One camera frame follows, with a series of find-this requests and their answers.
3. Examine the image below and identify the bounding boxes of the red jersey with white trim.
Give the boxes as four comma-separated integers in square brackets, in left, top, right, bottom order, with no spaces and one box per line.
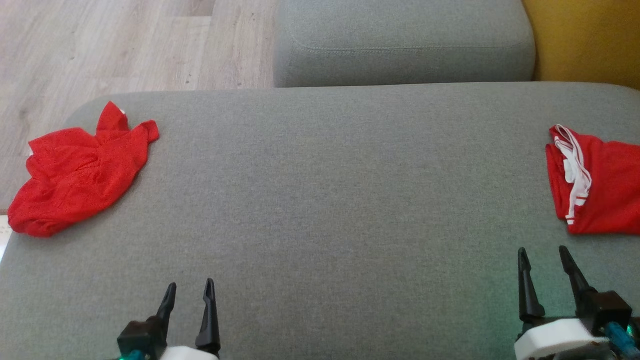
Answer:
[545,124,640,236]

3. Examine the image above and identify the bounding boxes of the white rug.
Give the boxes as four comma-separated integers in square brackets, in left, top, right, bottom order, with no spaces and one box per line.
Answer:
[0,214,14,264]

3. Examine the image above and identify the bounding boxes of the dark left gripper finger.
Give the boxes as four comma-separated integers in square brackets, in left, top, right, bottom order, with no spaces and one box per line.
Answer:
[194,278,222,357]
[155,282,178,327]

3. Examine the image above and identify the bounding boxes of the mustard yellow upholstered furniture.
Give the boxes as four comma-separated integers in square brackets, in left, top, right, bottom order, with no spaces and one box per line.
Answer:
[521,0,640,91]

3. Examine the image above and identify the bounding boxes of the grey fabric sofa seat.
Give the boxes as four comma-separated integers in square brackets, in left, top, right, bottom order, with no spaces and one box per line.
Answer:
[0,81,640,360]

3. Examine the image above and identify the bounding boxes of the red shorts with white waistband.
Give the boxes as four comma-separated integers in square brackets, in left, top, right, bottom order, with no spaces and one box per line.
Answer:
[7,101,161,238]

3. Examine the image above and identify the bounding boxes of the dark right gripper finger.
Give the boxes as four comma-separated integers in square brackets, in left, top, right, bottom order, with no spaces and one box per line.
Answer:
[558,245,599,317]
[517,247,546,324]

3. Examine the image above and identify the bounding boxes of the grey fabric sofa cushion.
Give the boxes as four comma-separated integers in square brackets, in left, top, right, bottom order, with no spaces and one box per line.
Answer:
[272,0,537,89]

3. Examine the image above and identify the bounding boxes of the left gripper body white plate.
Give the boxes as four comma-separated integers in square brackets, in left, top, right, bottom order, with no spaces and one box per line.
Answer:
[157,345,221,360]

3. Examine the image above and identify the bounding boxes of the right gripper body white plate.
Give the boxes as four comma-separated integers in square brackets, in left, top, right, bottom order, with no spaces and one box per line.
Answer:
[513,317,612,360]

